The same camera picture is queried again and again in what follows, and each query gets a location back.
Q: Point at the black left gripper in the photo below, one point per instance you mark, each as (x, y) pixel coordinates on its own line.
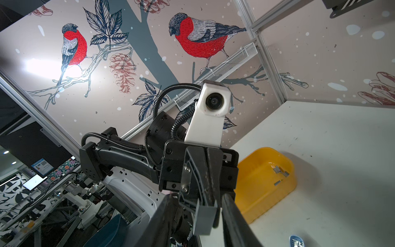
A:
(200, 172)

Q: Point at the yellow plastic tray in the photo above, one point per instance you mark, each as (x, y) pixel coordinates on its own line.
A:
(255, 190)

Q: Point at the staple strips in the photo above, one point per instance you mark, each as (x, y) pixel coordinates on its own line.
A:
(282, 173)

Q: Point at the blue mini stapler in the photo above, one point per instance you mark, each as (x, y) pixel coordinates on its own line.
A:
(296, 241)

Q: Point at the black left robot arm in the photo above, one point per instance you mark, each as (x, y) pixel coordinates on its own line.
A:
(99, 160)

